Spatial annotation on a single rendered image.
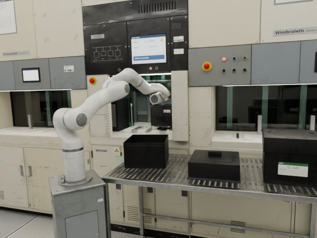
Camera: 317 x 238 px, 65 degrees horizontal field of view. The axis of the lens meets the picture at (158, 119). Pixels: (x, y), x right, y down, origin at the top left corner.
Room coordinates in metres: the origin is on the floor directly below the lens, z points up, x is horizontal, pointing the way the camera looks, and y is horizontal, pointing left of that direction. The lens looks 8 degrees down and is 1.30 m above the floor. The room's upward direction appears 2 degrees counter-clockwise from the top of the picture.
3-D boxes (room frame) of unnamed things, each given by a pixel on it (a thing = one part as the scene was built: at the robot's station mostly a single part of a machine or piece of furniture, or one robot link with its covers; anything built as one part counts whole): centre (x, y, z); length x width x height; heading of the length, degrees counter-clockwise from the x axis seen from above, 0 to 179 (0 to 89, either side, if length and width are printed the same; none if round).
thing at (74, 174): (1.41, 0.50, 0.85); 0.19 x 0.19 x 0.18
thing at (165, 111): (2.28, -0.06, 1.06); 0.24 x 0.20 x 0.32; 73
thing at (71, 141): (1.43, 0.52, 1.07); 0.19 x 0.12 x 0.24; 52
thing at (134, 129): (2.36, 0.19, 0.89); 0.22 x 0.21 x 0.04; 163
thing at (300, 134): (1.38, -0.74, 0.89); 0.29 x 0.29 x 0.25; 69
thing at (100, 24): (2.45, 0.06, 0.98); 0.95 x 0.88 x 1.95; 163
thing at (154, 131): (2.28, -0.06, 0.89); 0.22 x 0.21 x 0.04; 163
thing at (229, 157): (1.48, -0.34, 0.83); 0.29 x 0.29 x 0.13; 73
